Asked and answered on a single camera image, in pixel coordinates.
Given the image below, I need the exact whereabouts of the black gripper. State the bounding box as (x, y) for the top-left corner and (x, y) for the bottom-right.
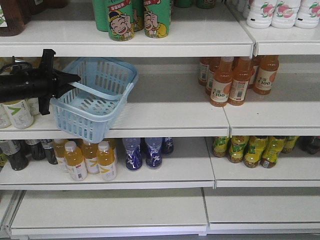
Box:
(38, 49), (81, 116)

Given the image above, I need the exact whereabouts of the light blue plastic basket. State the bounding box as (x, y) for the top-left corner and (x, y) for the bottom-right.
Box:
(50, 57), (139, 143)

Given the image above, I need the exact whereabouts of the pale green drink bottle front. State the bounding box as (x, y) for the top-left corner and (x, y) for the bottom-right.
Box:
(2, 99), (34, 129)

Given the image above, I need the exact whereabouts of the yellow vitamin drink bottle middle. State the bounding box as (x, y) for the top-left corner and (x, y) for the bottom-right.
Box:
(81, 140), (99, 174)

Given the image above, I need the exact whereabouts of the yellow vitamin drink bottle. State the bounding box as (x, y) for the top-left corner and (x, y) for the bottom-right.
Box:
(64, 141), (88, 181)
(96, 141), (117, 181)
(81, 140), (99, 174)

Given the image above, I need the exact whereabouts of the yellow vitamin drink bottle front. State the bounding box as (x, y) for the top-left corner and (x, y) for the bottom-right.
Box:
(64, 141), (88, 181)

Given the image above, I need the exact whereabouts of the brown tea bottle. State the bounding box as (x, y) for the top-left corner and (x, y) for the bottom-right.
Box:
(0, 0), (31, 37)

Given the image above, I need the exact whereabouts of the green cartoon bottle left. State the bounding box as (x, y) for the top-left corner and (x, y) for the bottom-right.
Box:
(92, 0), (134, 42)

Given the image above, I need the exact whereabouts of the green cartoon bottle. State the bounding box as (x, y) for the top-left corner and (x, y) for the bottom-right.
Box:
(143, 0), (171, 39)
(92, 0), (134, 42)

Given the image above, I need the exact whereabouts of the yellow vitamin drink bottle right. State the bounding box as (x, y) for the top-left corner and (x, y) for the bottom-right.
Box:
(96, 141), (117, 181)

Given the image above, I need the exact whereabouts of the blue sports drink bottle left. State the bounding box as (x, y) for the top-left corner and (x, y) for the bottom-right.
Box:
(122, 137), (143, 171)

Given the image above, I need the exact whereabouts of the blue sports drink bottle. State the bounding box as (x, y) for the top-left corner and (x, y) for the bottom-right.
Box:
(145, 137), (163, 169)
(122, 137), (143, 171)
(161, 137), (174, 155)

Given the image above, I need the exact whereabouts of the blue sports drink bottle middle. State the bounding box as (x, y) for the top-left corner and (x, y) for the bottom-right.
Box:
(145, 137), (163, 169)

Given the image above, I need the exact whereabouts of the green cartoon bottle right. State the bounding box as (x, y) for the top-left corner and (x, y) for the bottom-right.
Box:
(143, 0), (171, 39)

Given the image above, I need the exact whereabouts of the blue sports drink bottle right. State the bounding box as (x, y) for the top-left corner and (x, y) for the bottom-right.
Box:
(161, 137), (174, 155)

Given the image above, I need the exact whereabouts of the white metal shelf unit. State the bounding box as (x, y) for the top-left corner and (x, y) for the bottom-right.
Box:
(0, 0), (320, 240)

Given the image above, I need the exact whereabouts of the orange juice bottle front left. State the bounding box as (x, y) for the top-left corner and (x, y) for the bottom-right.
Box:
(210, 56), (234, 107)

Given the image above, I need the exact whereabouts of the orange juice bottle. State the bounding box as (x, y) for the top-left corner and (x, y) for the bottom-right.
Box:
(253, 55), (279, 95)
(210, 56), (234, 107)
(227, 56), (252, 106)

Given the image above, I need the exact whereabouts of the yellow lemon tea bottle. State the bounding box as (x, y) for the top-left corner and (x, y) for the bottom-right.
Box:
(228, 135), (250, 163)
(260, 135), (286, 168)
(212, 136), (230, 158)
(244, 135), (268, 168)

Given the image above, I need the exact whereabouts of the orange juice bottle front middle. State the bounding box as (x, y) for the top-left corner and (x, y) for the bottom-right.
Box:
(227, 56), (252, 106)

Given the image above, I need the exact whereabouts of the orange juice bottle right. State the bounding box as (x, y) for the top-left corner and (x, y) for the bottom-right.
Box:
(253, 55), (279, 95)

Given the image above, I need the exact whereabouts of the white peach drink bottle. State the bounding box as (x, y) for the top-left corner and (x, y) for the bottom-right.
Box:
(271, 0), (301, 29)
(246, 0), (277, 29)
(294, 0), (320, 29)

